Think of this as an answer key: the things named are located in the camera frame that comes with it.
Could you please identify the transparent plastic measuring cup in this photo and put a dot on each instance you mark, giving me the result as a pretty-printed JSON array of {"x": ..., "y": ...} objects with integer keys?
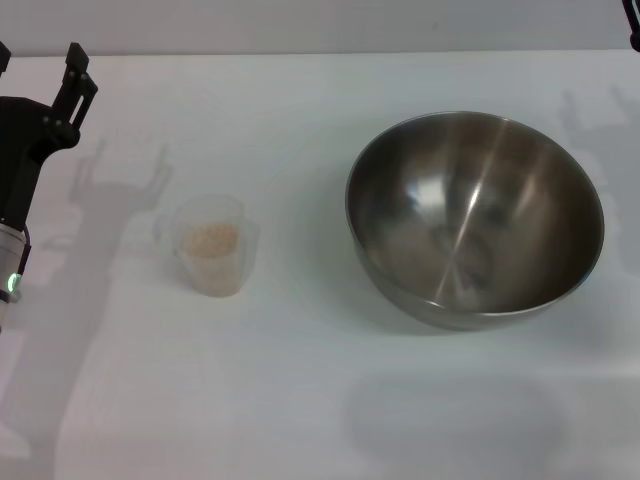
[{"x": 240, "y": 240}]

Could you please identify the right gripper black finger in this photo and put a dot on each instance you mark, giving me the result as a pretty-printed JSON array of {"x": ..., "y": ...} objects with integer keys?
[{"x": 635, "y": 25}]

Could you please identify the stainless steel mixing bowl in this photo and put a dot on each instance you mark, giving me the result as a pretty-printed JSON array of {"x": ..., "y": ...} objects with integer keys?
[{"x": 475, "y": 225}]

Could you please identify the rice grains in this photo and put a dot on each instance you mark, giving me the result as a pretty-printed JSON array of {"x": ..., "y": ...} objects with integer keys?
[{"x": 207, "y": 242}]

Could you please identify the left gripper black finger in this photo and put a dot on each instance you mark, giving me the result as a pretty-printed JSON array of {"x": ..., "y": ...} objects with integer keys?
[
  {"x": 3, "y": 57},
  {"x": 75, "y": 90}
]

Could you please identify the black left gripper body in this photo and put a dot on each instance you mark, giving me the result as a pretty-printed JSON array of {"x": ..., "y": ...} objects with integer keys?
[{"x": 20, "y": 130}]

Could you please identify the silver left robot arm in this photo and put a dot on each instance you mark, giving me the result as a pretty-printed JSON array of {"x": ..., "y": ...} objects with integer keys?
[{"x": 9, "y": 260}]

